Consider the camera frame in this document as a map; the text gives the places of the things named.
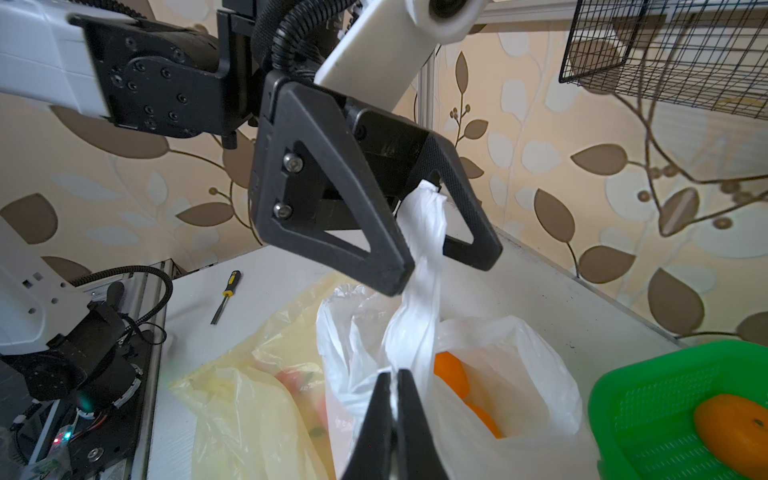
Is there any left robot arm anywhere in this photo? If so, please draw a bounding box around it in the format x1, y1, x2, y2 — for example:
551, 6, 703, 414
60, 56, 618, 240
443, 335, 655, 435
1, 1, 502, 479

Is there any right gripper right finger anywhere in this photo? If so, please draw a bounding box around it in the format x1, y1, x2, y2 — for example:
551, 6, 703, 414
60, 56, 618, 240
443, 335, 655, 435
395, 369, 448, 480

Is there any small screwdriver left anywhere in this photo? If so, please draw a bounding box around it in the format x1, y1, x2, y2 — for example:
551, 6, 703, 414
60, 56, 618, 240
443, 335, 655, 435
210, 270, 242, 325

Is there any back wire basket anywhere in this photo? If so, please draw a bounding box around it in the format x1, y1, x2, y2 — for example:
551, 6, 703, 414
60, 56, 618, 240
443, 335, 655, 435
559, 1, 767, 120

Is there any yellow plastic bag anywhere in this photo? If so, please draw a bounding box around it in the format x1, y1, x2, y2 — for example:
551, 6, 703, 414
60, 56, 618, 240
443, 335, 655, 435
170, 273, 348, 479

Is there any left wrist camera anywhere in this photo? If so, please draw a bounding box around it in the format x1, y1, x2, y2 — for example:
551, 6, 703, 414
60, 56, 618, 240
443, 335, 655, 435
314, 0, 488, 111

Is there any white plastic bag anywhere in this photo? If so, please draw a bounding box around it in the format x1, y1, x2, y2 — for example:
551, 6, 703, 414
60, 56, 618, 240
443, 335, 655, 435
316, 181, 598, 479

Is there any green plastic basket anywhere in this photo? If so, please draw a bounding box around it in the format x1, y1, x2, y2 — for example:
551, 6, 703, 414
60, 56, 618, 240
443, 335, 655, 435
588, 340, 767, 479

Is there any orange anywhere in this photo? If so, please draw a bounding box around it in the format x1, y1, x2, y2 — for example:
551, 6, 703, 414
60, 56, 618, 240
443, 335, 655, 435
465, 402, 504, 439
434, 352, 470, 399
693, 394, 767, 479

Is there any black handled tool on rail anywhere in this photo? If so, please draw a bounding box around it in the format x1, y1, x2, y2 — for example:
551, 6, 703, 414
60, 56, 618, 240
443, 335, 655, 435
105, 281, 125, 311

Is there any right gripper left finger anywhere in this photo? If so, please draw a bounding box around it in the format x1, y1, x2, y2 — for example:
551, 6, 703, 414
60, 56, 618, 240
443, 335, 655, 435
342, 372, 394, 480

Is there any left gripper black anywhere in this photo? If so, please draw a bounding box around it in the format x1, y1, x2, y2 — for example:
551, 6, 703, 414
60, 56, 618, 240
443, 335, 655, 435
249, 71, 503, 296

